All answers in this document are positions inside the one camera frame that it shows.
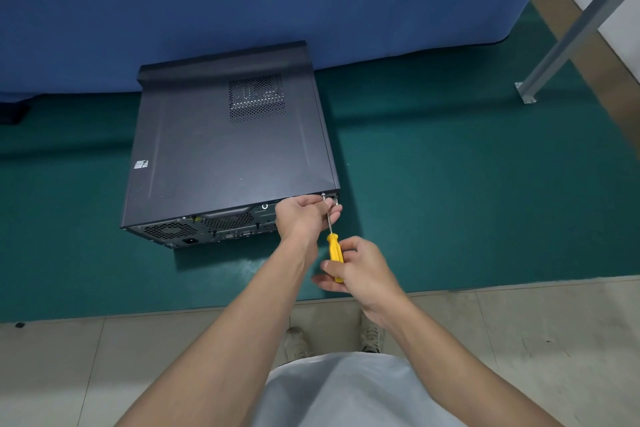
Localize person's left hand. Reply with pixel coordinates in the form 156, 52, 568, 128
273, 193, 344, 264

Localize person's right hand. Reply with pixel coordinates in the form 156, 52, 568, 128
310, 235, 402, 328

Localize yellow-handled screwdriver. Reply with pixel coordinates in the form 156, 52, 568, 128
321, 192, 347, 284

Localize desktop computer case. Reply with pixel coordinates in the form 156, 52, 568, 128
119, 40, 343, 250

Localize person's left forearm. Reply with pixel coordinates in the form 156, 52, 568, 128
113, 236, 321, 427

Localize person's right forearm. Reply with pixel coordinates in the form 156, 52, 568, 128
359, 291, 567, 427

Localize person's right shoe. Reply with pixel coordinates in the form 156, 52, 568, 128
359, 311, 387, 354

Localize person's white shirt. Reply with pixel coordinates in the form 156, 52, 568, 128
249, 351, 469, 427

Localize green floor mat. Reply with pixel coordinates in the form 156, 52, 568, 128
0, 1, 640, 326

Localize blue cloth curtain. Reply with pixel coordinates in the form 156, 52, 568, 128
0, 0, 567, 105

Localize black flat base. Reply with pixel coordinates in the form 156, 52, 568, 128
0, 93, 33, 127

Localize grey metal post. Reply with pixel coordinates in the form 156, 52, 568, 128
514, 0, 640, 105

